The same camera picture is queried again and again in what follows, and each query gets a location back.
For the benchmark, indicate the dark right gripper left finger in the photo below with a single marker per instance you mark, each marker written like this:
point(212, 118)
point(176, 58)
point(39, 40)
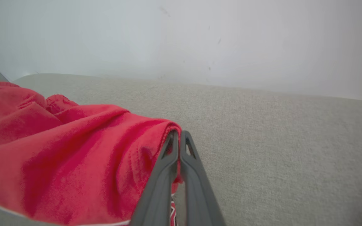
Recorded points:
point(160, 194)

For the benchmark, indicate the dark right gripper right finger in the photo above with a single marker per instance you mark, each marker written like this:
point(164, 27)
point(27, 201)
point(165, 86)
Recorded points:
point(198, 194)

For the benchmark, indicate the red Bulls shorts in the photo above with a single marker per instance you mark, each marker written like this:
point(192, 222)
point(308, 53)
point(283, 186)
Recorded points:
point(58, 157)

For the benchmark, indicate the grey fabric sofa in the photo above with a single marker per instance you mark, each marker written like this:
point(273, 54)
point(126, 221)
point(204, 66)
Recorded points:
point(278, 141)

